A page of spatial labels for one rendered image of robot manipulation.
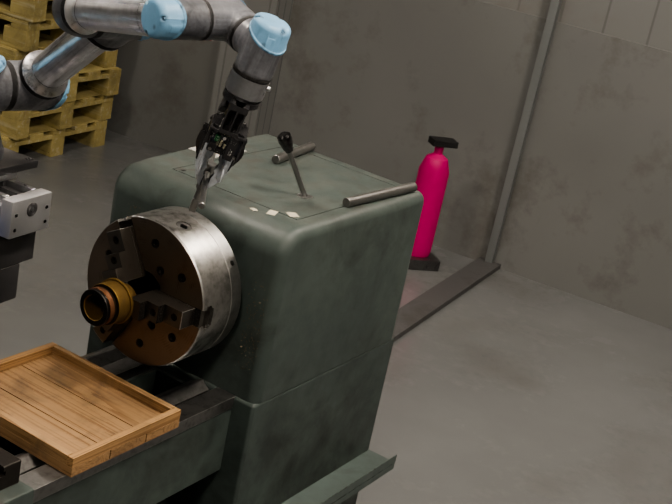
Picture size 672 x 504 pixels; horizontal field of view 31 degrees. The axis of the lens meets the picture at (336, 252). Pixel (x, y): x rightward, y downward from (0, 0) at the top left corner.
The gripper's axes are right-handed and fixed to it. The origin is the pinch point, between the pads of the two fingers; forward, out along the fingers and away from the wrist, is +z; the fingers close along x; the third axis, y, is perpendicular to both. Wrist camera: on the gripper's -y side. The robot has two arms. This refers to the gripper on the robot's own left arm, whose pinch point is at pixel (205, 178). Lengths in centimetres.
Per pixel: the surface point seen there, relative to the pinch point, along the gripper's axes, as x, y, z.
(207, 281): 7.9, 5.3, 18.3
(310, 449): 49, -17, 64
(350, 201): 33.0, -27.5, 5.6
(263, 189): 14.6, -29.6, 11.8
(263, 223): 15.2, -9.7, 9.4
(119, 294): -7.2, 10.1, 25.3
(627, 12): 176, -352, 9
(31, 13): -85, -372, 133
